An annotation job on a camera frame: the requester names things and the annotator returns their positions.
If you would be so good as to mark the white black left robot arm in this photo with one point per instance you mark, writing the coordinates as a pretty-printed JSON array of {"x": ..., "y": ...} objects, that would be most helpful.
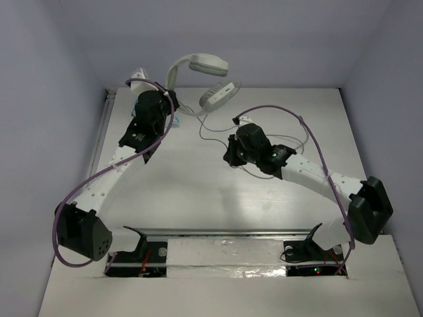
[{"x": 81, "y": 220}]

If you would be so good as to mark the aluminium rail at table front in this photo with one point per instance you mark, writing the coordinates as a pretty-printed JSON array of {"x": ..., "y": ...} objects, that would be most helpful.
[{"x": 239, "y": 233}]

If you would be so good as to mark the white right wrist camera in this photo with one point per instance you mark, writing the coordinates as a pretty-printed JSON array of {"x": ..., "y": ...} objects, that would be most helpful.
[{"x": 242, "y": 120}]

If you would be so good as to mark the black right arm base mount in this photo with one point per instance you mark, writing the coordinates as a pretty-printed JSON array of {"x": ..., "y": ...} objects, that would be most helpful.
[{"x": 306, "y": 259}]

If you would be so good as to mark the white over-ear headphones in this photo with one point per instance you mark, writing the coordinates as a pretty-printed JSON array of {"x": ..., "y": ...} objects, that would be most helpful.
[{"x": 209, "y": 72}]

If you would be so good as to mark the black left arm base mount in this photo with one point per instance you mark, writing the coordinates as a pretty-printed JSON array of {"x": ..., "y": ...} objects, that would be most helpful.
[{"x": 148, "y": 260}]

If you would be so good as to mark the teal cat-ear headphones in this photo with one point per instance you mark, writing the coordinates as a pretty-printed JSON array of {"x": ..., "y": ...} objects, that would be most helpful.
[{"x": 168, "y": 122}]

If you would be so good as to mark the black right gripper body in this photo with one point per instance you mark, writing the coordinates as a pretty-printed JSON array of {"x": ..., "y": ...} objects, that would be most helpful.
[{"x": 240, "y": 156}]

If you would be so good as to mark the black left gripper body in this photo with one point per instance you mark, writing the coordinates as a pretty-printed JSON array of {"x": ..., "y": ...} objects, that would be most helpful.
[{"x": 172, "y": 102}]

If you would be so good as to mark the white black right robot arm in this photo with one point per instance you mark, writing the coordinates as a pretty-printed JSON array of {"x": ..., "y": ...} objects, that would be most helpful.
[{"x": 364, "y": 204}]

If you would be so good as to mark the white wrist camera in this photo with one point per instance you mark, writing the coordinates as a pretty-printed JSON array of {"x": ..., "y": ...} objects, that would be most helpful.
[
  {"x": 135, "y": 83},
  {"x": 242, "y": 120}
]

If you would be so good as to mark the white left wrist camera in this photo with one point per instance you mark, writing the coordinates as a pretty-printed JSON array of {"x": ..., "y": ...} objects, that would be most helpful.
[{"x": 135, "y": 83}]

